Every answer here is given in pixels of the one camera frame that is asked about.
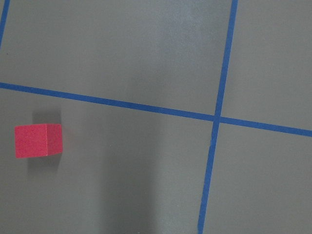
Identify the red block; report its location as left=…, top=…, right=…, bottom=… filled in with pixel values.
left=15, top=123, right=63, bottom=158

